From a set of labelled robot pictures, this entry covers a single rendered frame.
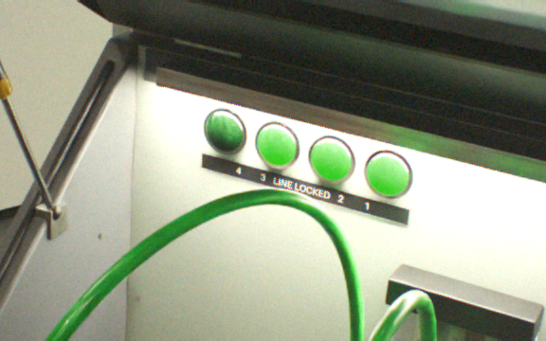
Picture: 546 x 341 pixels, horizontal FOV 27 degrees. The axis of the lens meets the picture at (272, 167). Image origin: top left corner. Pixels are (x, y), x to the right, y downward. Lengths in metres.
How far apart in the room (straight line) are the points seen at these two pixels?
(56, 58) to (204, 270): 2.73
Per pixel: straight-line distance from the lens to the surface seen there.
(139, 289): 1.31
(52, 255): 1.16
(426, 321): 0.96
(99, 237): 1.23
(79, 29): 3.96
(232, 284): 1.24
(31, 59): 3.89
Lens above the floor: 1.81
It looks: 23 degrees down
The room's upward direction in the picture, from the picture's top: 5 degrees clockwise
